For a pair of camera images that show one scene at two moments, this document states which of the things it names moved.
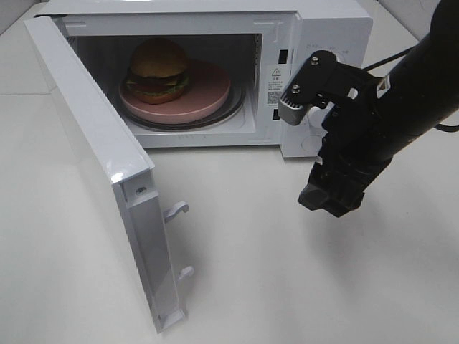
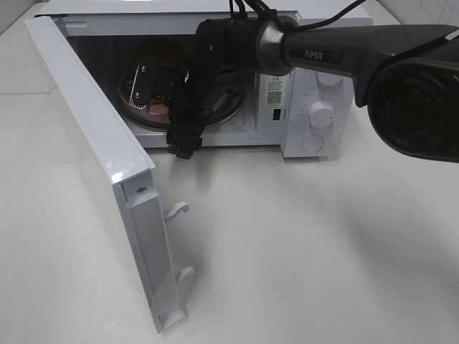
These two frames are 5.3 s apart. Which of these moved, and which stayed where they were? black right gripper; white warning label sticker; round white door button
Moved: black right gripper
Stayed: round white door button; white warning label sticker
